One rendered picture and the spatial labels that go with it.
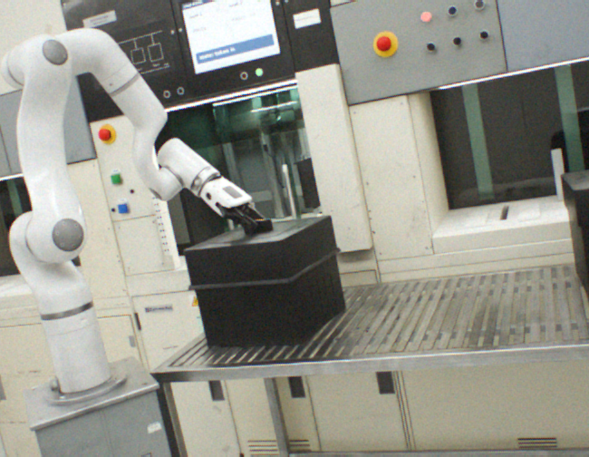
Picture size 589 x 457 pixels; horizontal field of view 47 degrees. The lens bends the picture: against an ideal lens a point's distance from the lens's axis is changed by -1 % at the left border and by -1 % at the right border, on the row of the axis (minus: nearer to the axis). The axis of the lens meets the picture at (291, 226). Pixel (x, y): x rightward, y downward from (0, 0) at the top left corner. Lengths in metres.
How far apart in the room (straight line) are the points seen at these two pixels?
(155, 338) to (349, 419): 0.71
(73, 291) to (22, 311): 1.14
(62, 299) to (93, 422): 0.28
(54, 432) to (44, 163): 0.57
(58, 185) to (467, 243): 1.10
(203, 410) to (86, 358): 0.89
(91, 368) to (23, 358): 1.19
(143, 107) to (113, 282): 0.87
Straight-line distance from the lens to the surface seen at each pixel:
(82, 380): 1.61
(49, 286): 1.59
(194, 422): 2.45
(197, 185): 1.74
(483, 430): 2.15
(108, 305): 2.46
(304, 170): 2.57
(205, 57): 2.12
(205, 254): 1.64
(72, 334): 1.58
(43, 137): 1.57
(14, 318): 2.75
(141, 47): 2.23
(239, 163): 3.08
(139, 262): 2.34
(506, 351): 1.37
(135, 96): 1.70
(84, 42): 1.68
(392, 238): 1.98
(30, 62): 1.55
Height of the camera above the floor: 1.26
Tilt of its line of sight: 8 degrees down
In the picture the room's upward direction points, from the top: 11 degrees counter-clockwise
